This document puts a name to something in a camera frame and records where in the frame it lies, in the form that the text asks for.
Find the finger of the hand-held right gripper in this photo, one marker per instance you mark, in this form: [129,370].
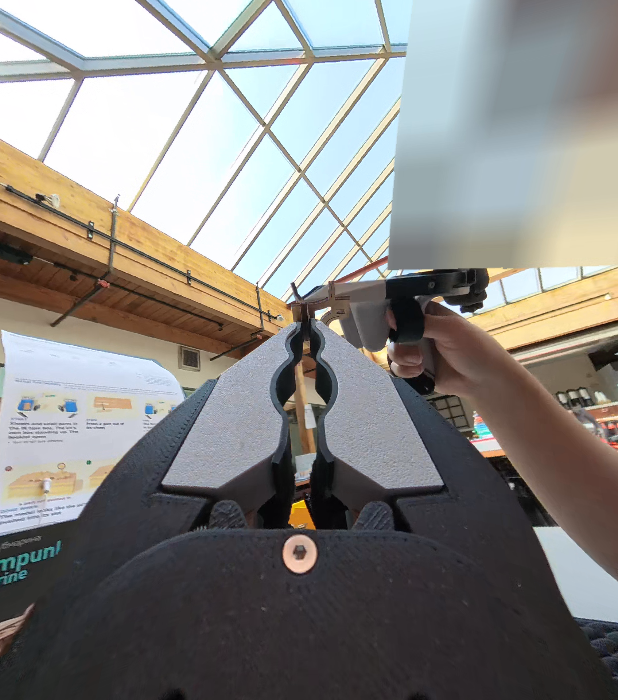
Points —
[363,289]
[348,322]

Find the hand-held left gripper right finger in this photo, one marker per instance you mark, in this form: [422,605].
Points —
[380,432]

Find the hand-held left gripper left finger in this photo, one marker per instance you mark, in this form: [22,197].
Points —
[232,432]

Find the long wooden model part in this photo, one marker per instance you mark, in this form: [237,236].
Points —
[334,298]

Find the small wooden model part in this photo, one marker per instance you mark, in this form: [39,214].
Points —
[300,314]

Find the person's right forearm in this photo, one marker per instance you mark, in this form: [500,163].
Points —
[560,465]

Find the black model kit box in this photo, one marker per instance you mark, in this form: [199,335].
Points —
[8,579]

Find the person's right hand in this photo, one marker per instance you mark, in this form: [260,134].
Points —
[462,355]

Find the white instruction sheet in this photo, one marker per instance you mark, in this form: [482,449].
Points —
[79,383]

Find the black conduit pipe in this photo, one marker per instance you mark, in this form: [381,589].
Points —
[123,246]

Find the black ceiling device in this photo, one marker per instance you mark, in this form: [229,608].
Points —
[11,253]

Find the wooden post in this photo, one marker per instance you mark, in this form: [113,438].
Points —
[303,407]

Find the wall vent grille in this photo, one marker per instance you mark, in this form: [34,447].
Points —
[189,357]

